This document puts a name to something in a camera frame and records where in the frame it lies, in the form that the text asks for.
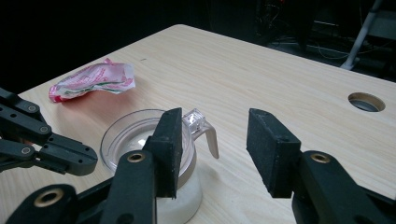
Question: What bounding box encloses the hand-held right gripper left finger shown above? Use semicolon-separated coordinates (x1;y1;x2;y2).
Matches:
141;107;183;200

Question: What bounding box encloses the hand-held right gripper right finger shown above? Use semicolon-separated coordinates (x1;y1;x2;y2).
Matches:
246;107;302;199

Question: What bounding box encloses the clear jar with white powder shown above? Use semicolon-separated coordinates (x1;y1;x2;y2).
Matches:
100;107;220;224

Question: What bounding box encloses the pink and green plastic bag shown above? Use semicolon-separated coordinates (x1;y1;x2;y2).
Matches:
49;58;136;104

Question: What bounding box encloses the round cable hole in table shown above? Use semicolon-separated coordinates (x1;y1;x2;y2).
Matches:
347;91;387;113

